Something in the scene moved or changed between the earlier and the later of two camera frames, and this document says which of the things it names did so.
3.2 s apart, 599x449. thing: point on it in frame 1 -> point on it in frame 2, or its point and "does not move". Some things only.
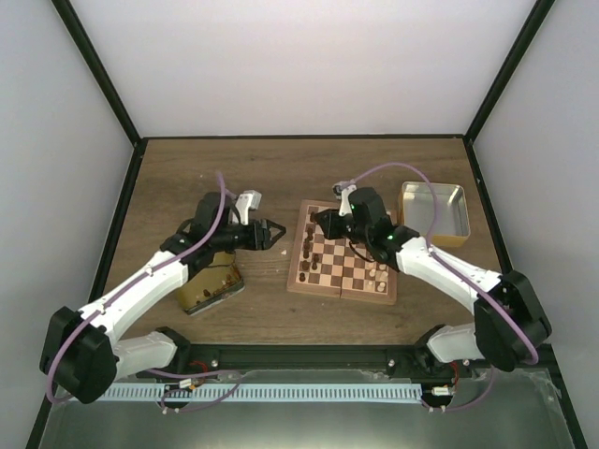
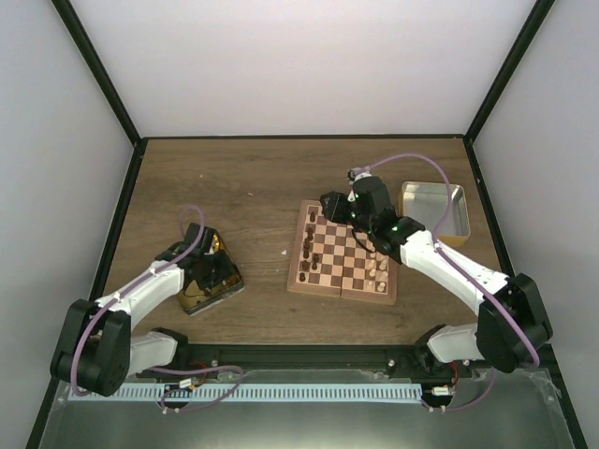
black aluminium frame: (266, 355) does not move
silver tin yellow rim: (416, 210) does not move
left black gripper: (260, 239) -> (228, 270)
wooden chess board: (335, 267) does not move
